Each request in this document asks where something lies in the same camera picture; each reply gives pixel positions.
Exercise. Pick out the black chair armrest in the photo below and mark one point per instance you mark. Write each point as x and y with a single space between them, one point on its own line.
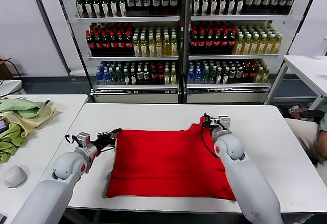
310 114

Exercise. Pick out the light green garment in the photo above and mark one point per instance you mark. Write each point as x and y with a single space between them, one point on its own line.
23 106

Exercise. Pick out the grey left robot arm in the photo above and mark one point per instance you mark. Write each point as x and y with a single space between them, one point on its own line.
51 183

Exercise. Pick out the pink clothes pile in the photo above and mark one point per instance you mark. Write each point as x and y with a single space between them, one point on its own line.
296 111

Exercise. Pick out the black flat device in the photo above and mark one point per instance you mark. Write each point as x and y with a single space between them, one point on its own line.
1 219

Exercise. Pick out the green and yellow cloth pile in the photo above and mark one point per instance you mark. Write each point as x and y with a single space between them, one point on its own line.
33 120

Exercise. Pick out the person's beige trouser leg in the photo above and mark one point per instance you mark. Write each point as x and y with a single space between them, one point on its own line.
300 132

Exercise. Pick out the olive green garment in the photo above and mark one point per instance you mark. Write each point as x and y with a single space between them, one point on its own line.
10 141

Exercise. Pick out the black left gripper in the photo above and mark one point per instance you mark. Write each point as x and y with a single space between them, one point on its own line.
107 139

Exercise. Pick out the person's bare forearm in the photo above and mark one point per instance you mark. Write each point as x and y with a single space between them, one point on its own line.
321 145

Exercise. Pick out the small yellow juice bottle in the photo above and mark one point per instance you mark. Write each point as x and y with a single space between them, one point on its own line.
167 77
173 77
258 75
265 74

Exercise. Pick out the white computer mouse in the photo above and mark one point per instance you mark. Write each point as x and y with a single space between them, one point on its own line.
15 176

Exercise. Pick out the small white cap dark bottle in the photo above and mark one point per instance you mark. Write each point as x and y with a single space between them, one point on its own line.
238 74
146 76
219 76
133 78
139 76
232 74
225 75
126 78

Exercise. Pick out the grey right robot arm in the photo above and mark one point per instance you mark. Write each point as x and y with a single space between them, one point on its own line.
245 173

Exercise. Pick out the red t-shirt with bear print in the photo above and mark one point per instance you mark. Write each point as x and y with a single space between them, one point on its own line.
163 162

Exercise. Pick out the white side table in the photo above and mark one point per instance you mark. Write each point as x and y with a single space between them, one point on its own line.
306 70

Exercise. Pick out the small red cap cola bottle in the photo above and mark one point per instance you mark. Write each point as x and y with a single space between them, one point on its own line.
154 76
252 73
245 73
161 76

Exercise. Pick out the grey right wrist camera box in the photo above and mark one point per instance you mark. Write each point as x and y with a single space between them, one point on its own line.
224 122

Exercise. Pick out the small green tinted water bottle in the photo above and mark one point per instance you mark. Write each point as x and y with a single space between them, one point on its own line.
119 77
205 75
212 75
113 77

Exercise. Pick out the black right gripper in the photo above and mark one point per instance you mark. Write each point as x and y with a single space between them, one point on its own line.
212 125

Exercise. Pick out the small purple dark object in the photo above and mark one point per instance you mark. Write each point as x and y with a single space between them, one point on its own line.
3 125

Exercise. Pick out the grey metal post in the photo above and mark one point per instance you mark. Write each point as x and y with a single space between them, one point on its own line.
50 27
303 16

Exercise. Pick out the brown cardboard box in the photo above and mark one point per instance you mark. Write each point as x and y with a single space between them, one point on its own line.
3 68

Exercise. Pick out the small blue water bottle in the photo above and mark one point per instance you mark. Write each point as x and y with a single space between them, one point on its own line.
198 76
106 77
190 76
99 77

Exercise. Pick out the white beverage shelf unit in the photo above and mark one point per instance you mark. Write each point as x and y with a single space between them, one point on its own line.
135 97
227 96

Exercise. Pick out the beige label dark bottle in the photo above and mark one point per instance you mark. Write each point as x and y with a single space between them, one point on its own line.
274 1
257 1
290 1
282 1
266 1
248 1

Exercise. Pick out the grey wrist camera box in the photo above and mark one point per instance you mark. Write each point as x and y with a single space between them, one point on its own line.
83 138
224 122

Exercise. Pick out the green cap white label bottle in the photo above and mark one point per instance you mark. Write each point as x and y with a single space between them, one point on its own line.
105 8
222 6
89 8
80 8
213 6
231 6
114 8
239 6
205 6
97 8
196 6
123 8

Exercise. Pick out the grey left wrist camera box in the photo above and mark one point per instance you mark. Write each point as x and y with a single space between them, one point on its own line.
83 138

